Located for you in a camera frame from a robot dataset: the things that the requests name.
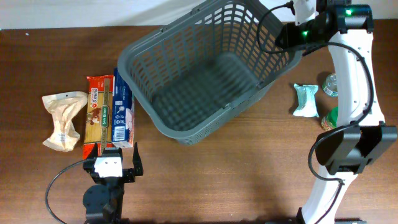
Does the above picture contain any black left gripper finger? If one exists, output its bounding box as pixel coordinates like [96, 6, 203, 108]
[88, 143, 98, 159]
[132, 142, 142, 170]

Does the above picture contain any orange spaghetti packet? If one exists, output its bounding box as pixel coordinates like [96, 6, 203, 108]
[83, 75, 114, 159]

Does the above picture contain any blue cardboard food box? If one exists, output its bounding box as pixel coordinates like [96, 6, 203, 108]
[111, 68, 134, 149]

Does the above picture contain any beige paper pouch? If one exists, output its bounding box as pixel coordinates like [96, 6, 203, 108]
[42, 91, 88, 152]

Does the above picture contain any grey plastic shopping basket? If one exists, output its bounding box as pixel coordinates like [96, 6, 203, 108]
[118, 1, 301, 145]

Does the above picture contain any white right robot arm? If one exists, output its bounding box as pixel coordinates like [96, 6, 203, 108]
[276, 1, 397, 223]

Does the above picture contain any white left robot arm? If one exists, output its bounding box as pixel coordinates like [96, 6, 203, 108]
[83, 144, 144, 224]

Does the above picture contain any silver tin can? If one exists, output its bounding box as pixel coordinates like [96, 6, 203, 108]
[322, 73, 338, 97]

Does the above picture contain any teal white snack packet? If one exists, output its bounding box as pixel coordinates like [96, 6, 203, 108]
[293, 83, 319, 118]

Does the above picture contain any green lid glass jar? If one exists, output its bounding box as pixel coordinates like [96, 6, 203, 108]
[321, 107, 338, 131]

